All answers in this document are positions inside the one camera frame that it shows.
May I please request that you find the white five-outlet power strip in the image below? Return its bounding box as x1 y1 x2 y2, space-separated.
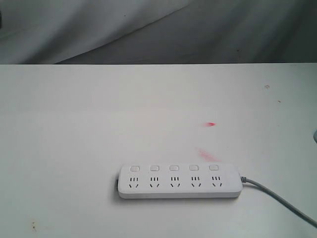
117 162 243 199

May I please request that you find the grey backdrop cloth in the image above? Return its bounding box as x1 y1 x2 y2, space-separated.
0 0 317 64

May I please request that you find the grey power cord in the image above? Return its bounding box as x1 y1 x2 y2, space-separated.
239 175 317 228

